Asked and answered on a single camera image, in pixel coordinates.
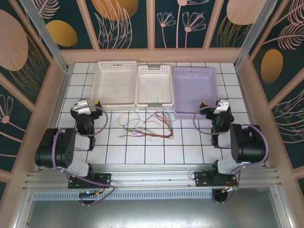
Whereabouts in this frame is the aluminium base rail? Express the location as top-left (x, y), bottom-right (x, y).
top-left (22, 163), bottom-right (282, 190)

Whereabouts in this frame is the aluminium frame post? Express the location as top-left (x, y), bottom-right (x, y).
top-left (234, 0), bottom-right (274, 69)
top-left (18, 0), bottom-right (72, 73)

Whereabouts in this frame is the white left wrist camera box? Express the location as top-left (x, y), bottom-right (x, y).
top-left (72, 99), bottom-right (93, 114)

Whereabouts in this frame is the grey metal sheet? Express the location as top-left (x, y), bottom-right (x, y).
top-left (22, 198), bottom-right (285, 228)

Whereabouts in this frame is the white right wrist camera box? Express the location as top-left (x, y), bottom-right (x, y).
top-left (213, 99), bottom-right (230, 115)

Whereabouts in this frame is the large white perforated basket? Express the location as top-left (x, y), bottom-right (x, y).
top-left (90, 60), bottom-right (138, 112)

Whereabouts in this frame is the red cable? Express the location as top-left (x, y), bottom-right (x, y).
top-left (118, 128), bottom-right (174, 141)
top-left (144, 111), bottom-right (171, 125)

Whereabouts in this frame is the purple perforated basket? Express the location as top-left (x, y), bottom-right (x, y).
top-left (172, 66), bottom-right (220, 120)

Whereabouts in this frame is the slotted grey cable duct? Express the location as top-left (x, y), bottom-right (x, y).
top-left (33, 191), bottom-right (214, 200)

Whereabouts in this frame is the small circuit board with wires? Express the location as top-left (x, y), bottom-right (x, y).
top-left (212, 186), bottom-right (238, 204)
top-left (79, 189), bottom-right (102, 207)

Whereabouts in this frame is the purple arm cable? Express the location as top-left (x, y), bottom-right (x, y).
top-left (193, 106), bottom-right (269, 205)
top-left (52, 105), bottom-right (117, 208)

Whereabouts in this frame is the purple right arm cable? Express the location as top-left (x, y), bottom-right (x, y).
top-left (193, 106), bottom-right (269, 205)

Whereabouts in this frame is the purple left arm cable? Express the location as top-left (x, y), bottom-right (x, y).
top-left (52, 105), bottom-right (117, 208)

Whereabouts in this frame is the aluminium side rail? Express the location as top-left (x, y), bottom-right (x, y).
top-left (234, 66), bottom-right (270, 170)
top-left (37, 67), bottom-right (73, 172)

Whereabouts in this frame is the yellow cable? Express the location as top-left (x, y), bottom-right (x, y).
top-left (118, 112), bottom-right (141, 130)
top-left (121, 127), bottom-right (152, 141)

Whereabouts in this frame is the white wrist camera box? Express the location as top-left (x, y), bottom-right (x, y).
top-left (72, 99), bottom-right (93, 114)
top-left (213, 99), bottom-right (230, 115)

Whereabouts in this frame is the white basket with grey handles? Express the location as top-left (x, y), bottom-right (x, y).
top-left (134, 63), bottom-right (175, 112)

